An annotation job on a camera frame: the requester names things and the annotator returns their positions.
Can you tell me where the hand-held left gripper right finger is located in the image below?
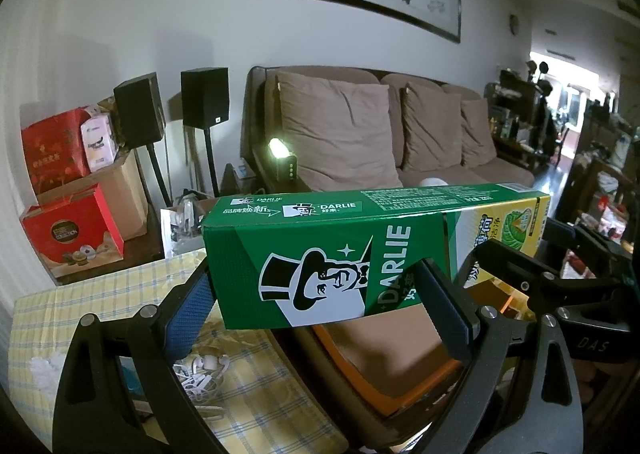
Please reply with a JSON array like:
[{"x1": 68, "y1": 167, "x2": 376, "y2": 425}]
[{"x1": 415, "y1": 258, "x2": 586, "y2": 454}]

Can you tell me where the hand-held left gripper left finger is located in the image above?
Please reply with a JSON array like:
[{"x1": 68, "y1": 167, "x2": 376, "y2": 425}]
[{"x1": 52, "y1": 261, "x2": 221, "y2": 454}]

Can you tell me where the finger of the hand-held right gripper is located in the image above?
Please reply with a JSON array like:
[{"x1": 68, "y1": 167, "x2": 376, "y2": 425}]
[
  {"x1": 545, "y1": 219, "x2": 640, "y2": 285},
  {"x1": 462, "y1": 239, "x2": 564, "y2": 315}
]

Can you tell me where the orange cardboard box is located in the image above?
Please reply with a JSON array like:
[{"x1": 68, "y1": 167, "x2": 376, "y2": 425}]
[{"x1": 310, "y1": 279, "x2": 506, "y2": 416}]

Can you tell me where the white cable bundle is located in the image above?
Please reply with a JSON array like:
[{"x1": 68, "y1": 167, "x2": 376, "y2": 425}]
[{"x1": 172, "y1": 354, "x2": 231, "y2": 406}]

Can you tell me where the green toothpaste box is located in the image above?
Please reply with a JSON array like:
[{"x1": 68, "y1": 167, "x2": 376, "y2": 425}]
[{"x1": 201, "y1": 182, "x2": 551, "y2": 331}]

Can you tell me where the white feather duster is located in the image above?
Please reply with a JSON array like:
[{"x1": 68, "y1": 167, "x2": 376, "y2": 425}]
[{"x1": 30, "y1": 356, "x2": 67, "y2": 386}]

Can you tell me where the open box of clutter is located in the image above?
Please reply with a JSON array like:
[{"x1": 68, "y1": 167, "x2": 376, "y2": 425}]
[{"x1": 160, "y1": 189, "x2": 221, "y2": 259}]

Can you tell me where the yellow checked tablecloth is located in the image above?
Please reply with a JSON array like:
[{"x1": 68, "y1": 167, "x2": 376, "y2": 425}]
[{"x1": 7, "y1": 251, "x2": 351, "y2": 454}]

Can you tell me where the small brown cushion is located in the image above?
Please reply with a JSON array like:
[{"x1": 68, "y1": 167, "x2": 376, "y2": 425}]
[{"x1": 460, "y1": 98, "x2": 499, "y2": 169}]

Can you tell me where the brown cardboard box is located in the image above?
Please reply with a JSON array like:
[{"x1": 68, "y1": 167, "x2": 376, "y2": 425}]
[{"x1": 35, "y1": 149, "x2": 149, "y2": 243}]

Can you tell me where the red gift bag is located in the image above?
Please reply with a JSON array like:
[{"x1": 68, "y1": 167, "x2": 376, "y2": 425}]
[{"x1": 20, "y1": 185, "x2": 125, "y2": 279}]

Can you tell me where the medium brown cushion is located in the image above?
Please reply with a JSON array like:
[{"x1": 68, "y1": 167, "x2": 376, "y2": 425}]
[{"x1": 401, "y1": 82, "x2": 464, "y2": 173}]

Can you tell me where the cluttered dark shelf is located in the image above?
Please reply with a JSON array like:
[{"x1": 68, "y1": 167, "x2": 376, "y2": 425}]
[{"x1": 487, "y1": 61, "x2": 557, "y2": 171}]

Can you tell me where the black night light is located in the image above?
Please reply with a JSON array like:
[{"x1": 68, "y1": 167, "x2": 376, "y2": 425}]
[{"x1": 267, "y1": 138, "x2": 300, "y2": 183}]

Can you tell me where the pink white carton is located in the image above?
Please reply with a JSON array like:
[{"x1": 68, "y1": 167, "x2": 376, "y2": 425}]
[{"x1": 81, "y1": 114, "x2": 119, "y2": 173}]

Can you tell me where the large brown cushion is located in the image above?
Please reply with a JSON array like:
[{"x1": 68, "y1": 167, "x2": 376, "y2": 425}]
[{"x1": 276, "y1": 71, "x2": 404, "y2": 192}]

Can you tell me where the black speaker on stand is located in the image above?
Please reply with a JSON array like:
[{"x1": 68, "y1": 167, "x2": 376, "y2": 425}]
[
  {"x1": 181, "y1": 68, "x2": 231, "y2": 198},
  {"x1": 113, "y1": 74, "x2": 172, "y2": 208}
]

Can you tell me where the red gift box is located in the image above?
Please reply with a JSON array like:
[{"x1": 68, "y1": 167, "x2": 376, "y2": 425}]
[{"x1": 21, "y1": 108, "x2": 94, "y2": 195}]

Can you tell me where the brown sofa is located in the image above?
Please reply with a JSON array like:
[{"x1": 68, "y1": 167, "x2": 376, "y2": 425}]
[{"x1": 240, "y1": 65, "x2": 536, "y2": 195}]

